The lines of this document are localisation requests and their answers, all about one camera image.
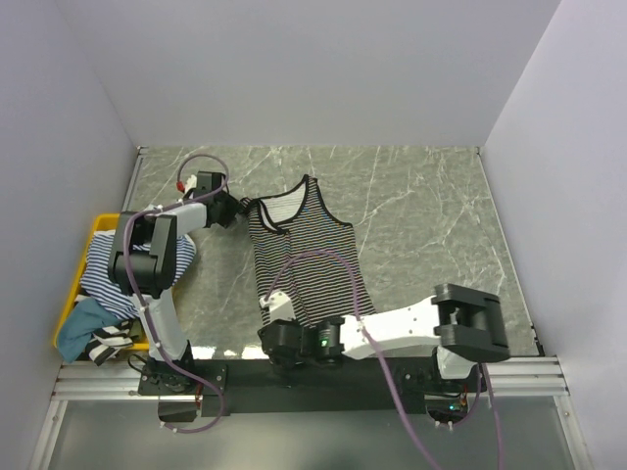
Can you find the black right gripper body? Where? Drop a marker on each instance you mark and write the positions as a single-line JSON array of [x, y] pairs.
[[281, 362]]

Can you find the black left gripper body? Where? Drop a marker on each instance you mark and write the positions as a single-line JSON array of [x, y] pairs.
[[229, 206]]

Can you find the black white striped tank top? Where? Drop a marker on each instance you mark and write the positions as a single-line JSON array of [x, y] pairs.
[[302, 249]]

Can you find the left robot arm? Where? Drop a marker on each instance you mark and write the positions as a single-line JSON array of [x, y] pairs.
[[143, 257]]

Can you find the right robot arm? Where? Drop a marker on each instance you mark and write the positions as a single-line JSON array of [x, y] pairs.
[[461, 326]]

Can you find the blue white striped tank top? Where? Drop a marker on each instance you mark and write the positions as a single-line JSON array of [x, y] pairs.
[[95, 280]]

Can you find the teal tank top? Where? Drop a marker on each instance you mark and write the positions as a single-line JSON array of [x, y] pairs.
[[86, 317]]

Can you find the black base beam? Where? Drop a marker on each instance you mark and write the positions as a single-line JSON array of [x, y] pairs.
[[257, 386]]

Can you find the yellow plastic bin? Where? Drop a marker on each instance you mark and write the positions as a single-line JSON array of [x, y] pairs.
[[103, 222]]

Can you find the wide striped black white top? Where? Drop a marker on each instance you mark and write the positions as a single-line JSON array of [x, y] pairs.
[[108, 341]]

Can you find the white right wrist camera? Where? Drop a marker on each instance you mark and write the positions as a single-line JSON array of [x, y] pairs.
[[278, 306]]

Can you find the aluminium rail frame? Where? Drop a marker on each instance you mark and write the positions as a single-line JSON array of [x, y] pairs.
[[517, 377]]

